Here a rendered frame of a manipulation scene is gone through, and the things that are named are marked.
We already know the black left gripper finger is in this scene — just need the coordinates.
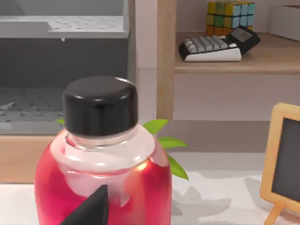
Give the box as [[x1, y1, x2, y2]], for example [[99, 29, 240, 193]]
[[60, 184, 109, 225]]

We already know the red bottle with black cap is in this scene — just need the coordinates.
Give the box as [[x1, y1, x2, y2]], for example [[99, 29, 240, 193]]
[[34, 76, 173, 225]]

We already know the pale wooden drawer front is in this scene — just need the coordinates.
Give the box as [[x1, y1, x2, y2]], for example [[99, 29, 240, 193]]
[[0, 134, 62, 184]]

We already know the green leafy plant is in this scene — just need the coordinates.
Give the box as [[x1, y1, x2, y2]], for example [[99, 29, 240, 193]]
[[55, 118, 189, 181]]

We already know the grey pierced drawer inside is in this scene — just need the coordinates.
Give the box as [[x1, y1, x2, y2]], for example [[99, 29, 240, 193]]
[[0, 0, 136, 135]]

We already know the wooden open shelf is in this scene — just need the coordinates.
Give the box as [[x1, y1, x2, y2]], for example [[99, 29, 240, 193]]
[[156, 0, 300, 121]]

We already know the wooden framed blackboard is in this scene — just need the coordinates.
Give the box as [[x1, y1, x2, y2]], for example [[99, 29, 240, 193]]
[[259, 102, 300, 225]]

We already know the black and white calculator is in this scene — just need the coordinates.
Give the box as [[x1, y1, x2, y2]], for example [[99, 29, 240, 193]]
[[178, 25, 261, 62]]

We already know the coloured puzzle cube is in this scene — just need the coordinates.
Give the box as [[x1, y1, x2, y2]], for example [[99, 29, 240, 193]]
[[206, 0, 256, 37]]

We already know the white box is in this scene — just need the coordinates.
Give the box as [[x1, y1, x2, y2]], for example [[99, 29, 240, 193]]
[[269, 4, 300, 42]]

